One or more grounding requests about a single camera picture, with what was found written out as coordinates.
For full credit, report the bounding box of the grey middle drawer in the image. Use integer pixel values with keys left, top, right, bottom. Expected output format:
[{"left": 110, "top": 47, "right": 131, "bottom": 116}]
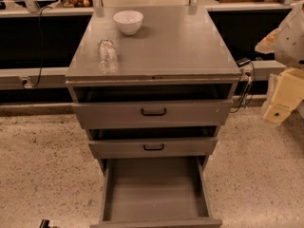
[{"left": 89, "top": 126, "right": 218, "bottom": 159}]

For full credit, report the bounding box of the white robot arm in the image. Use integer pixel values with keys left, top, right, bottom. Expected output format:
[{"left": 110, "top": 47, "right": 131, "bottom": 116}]
[{"left": 255, "top": 1, "right": 304, "bottom": 125}]

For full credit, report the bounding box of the clear plastic water bottle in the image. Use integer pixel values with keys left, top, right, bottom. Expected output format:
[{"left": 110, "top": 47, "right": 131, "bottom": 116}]
[{"left": 98, "top": 39, "right": 118, "bottom": 75}]

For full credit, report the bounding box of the white ceramic bowl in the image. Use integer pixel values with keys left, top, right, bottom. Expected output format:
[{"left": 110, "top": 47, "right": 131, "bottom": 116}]
[{"left": 113, "top": 10, "right": 143, "bottom": 35}]

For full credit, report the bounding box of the grey drawer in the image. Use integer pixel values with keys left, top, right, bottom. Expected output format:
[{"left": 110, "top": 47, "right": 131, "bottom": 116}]
[
  {"left": 89, "top": 126, "right": 218, "bottom": 159},
  {"left": 90, "top": 156, "right": 222, "bottom": 228},
  {"left": 73, "top": 84, "right": 232, "bottom": 129}
]

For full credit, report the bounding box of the black power cable left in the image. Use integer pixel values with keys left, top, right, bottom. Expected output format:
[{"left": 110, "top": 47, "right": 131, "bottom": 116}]
[{"left": 31, "top": 5, "right": 54, "bottom": 88}]

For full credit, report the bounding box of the grey metal drawer cabinet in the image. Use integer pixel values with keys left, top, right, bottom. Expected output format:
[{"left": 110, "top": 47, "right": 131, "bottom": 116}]
[{"left": 65, "top": 5, "right": 242, "bottom": 173}]

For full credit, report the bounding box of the grey metal rail frame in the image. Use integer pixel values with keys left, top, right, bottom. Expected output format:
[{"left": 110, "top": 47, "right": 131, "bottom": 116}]
[{"left": 0, "top": 0, "right": 303, "bottom": 89}]

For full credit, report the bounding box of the small black floor object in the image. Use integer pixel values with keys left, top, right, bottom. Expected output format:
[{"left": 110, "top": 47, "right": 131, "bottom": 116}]
[{"left": 39, "top": 219, "right": 50, "bottom": 228}]

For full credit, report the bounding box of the grey top drawer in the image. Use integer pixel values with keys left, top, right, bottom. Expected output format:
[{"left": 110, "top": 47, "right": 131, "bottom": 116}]
[{"left": 73, "top": 84, "right": 232, "bottom": 129}]

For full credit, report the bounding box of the black cable right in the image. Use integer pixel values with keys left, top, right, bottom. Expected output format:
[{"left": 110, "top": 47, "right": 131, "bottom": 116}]
[{"left": 230, "top": 60, "right": 257, "bottom": 114}]

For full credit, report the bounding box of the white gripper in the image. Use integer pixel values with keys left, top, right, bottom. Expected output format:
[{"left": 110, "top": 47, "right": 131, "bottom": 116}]
[{"left": 255, "top": 29, "right": 304, "bottom": 125}]

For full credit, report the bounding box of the grey bottom drawer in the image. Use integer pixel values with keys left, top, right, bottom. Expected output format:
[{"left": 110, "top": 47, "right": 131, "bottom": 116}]
[{"left": 90, "top": 156, "right": 222, "bottom": 228}]

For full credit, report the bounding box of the black power adapter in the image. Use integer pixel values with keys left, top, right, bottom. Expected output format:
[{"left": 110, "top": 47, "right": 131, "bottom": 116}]
[{"left": 237, "top": 58, "right": 251, "bottom": 67}]

